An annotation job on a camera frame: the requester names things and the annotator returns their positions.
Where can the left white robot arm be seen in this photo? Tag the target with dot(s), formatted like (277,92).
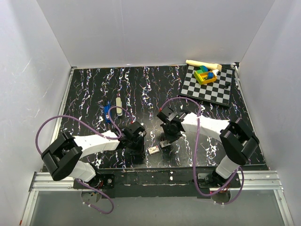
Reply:
(62,157)

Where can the beige wooden piece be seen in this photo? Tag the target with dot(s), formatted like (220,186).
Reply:
(208,65)

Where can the blue black stapler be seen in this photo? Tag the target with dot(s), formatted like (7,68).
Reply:
(106,107)

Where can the blue toy block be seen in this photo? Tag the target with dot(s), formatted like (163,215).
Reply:
(210,75)

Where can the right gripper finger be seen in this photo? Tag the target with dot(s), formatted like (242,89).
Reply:
(174,139)
(165,142)

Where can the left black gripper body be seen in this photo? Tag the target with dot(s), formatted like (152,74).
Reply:
(137,144)

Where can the brown staple box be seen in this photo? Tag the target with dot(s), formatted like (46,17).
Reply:
(163,146)

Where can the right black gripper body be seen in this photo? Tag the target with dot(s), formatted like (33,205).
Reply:
(169,133)

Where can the white staple box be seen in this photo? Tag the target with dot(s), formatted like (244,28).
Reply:
(153,150)

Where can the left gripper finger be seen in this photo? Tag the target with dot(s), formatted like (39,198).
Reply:
(129,151)
(141,154)

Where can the green toy block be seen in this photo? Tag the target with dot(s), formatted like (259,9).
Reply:
(202,69)

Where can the black chess pawn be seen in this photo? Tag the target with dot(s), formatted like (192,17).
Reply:
(227,84)

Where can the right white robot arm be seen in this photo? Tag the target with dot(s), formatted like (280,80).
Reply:
(238,140)

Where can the yellow toy tray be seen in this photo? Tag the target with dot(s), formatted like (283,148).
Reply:
(202,78)

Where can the white beige stapler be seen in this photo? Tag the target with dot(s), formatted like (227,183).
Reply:
(119,110)

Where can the checkered chess board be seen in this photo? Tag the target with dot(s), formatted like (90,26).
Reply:
(214,92)

